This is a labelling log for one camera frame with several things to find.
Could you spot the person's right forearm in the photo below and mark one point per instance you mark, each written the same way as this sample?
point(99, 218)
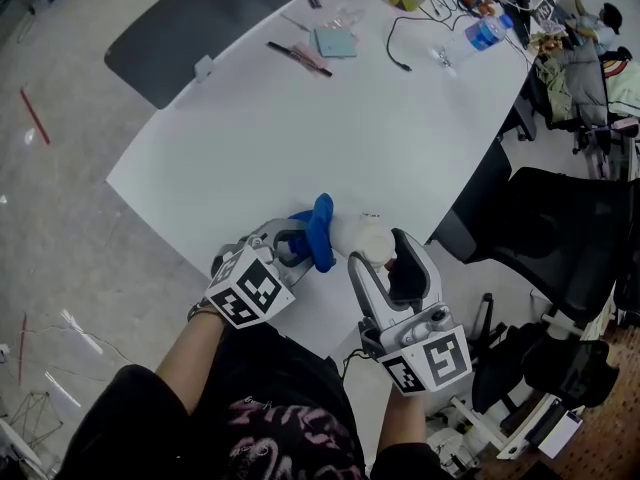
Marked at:
point(402, 428)

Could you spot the black wrist band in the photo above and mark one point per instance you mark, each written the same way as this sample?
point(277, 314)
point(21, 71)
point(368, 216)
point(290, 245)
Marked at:
point(199, 310)

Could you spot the blue cloth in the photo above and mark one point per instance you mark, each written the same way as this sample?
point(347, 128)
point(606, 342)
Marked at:
point(320, 238)

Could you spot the pink paper strip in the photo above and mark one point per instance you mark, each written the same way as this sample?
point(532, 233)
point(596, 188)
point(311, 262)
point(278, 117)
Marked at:
point(307, 54)

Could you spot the clear water bottle blue label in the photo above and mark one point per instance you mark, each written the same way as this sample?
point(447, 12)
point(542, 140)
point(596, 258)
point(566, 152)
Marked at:
point(480, 35)

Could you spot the black pen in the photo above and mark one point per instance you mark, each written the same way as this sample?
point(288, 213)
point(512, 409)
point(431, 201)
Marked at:
point(300, 59)

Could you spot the black shirt with pink print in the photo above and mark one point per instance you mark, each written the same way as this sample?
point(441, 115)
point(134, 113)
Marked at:
point(280, 418)

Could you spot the white drink container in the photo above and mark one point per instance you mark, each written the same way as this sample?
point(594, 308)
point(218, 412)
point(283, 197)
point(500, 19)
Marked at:
point(367, 240)

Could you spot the black office chair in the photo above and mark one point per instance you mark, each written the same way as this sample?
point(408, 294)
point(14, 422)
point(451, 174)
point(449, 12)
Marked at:
point(560, 238)

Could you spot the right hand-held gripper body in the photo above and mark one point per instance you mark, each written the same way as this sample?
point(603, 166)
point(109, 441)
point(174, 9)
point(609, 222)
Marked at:
point(425, 353)

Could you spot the small black clip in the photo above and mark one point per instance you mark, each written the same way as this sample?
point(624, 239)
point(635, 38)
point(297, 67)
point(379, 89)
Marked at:
point(314, 1)

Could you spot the black bag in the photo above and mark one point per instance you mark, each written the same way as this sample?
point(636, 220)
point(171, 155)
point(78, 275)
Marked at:
point(575, 370)

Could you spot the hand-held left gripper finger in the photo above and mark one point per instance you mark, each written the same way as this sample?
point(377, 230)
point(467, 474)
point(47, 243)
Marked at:
point(299, 270)
point(280, 225)

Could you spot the person's left forearm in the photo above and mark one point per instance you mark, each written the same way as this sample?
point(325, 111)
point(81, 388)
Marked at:
point(192, 358)

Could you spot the white table clamp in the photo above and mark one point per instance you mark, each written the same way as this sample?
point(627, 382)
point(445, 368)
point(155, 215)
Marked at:
point(203, 68)

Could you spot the red stick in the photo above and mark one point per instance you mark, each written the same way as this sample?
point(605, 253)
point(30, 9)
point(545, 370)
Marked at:
point(35, 116)

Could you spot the grey jacket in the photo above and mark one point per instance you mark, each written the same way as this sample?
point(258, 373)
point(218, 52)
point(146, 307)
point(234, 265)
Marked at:
point(585, 83)

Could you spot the dark grey panel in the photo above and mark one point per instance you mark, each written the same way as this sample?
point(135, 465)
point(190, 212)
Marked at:
point(200, 28)

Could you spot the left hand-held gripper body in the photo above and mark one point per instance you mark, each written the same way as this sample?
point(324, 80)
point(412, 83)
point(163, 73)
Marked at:
point(250, 288)

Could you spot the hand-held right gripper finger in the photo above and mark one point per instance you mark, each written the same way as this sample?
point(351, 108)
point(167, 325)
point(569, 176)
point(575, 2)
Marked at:
point(367, 283)
point(417, 263)

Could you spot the teal notebook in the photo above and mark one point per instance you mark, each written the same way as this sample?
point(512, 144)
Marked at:
point(335, 42)

